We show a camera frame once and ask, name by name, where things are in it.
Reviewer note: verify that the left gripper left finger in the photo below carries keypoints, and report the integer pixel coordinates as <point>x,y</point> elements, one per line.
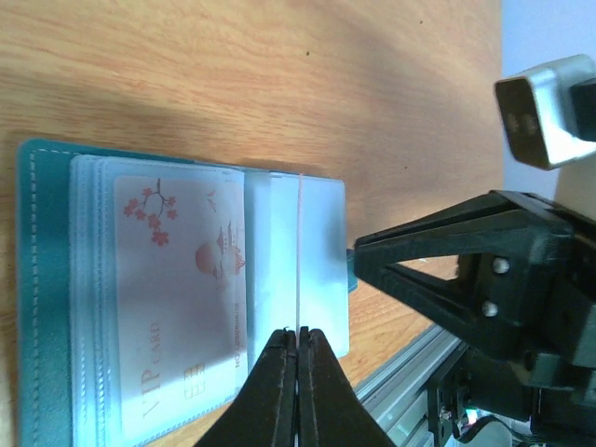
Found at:
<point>263,412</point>

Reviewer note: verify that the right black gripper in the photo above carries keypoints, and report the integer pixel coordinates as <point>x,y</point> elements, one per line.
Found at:
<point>525,288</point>

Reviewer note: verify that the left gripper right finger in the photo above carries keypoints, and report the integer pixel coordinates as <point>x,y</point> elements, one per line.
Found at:
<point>329,412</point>

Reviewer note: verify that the blue card holder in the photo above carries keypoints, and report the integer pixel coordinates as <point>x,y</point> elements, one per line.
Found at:
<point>67,301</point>

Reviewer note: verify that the red card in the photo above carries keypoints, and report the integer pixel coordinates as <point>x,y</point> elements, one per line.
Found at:
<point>298,252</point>

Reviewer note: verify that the front aluminium rail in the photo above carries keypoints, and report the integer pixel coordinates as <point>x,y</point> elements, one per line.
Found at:
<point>404,395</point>

